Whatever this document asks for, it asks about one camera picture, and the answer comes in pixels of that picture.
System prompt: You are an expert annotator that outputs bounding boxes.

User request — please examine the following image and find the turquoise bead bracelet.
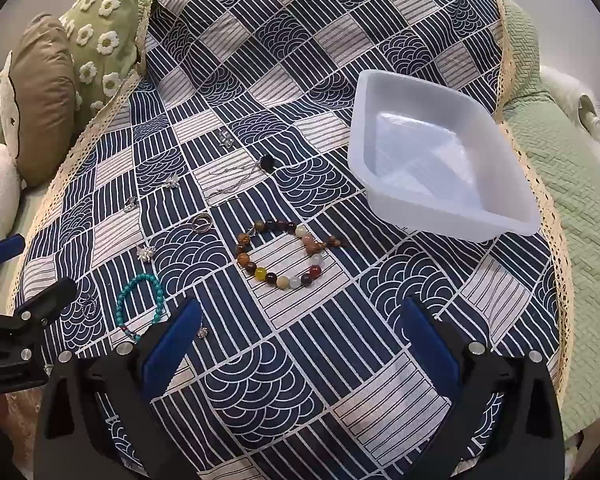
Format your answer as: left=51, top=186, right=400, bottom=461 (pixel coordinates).
left=116, top=274, right=164, bottom=344

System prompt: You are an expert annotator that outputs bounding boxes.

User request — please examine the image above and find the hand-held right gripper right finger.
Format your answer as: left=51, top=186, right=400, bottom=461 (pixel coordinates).
left=401, top=298, right=567, bottom=480

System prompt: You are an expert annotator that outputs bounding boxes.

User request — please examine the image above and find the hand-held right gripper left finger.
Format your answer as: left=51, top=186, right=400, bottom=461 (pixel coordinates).
left=34, top=298, right=204, bottom=480

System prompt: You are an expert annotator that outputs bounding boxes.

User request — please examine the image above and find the navy white patchwork cloth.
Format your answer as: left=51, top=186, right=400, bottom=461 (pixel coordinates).
left=10, top=0, right=576, bottom=480

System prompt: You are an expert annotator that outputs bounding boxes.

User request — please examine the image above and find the brown plush pillow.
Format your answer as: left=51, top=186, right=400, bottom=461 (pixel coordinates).
left=0, top=12, right=79, bottom=189

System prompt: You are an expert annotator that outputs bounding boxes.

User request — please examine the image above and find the white plastic tub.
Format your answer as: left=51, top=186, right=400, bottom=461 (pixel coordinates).
left=347, top=70, right=541, bottom=244

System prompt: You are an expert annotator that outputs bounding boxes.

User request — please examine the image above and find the white fluffy plush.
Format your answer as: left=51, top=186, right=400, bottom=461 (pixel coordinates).
left=539, top=66, right=600, bottom=161

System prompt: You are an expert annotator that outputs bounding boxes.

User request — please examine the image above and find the silver necklace with black bead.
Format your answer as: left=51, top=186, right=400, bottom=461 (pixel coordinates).
left=207, top=155, right=281, bottom=207

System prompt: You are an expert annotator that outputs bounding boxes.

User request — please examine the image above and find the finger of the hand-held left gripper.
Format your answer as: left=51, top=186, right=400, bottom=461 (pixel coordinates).
left=0, top=234, right=26, bottom=275
left=0, top=277, right=79, bottom=358

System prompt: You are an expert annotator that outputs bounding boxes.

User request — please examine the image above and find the green quilted blanket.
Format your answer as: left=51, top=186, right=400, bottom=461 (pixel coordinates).
left=500, top=0, right=600, bottom=441

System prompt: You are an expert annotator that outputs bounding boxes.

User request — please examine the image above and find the green flower pillow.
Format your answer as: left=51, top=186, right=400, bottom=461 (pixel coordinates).
left=59, top=0, right=149, bottom=132

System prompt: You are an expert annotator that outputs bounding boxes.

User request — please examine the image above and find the multicolour bead bracelet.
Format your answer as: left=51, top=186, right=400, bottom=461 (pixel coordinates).
left=235, top=219, right=349, bottom=291

